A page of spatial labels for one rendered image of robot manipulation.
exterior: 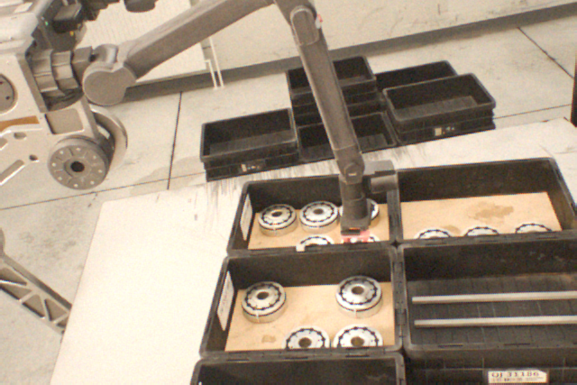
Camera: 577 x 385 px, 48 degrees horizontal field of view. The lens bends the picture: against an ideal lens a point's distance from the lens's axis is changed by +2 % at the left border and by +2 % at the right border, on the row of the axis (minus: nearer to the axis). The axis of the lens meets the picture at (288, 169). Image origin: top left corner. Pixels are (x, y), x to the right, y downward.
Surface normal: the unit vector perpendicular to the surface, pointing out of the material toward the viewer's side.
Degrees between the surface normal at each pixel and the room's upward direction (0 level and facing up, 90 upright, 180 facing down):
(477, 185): 90
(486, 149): 0
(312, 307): 0
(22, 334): 0
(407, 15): 90
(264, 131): 90
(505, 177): 90
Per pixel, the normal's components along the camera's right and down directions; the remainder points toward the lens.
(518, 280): -0.16, -0.82
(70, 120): 0.08, 0.54
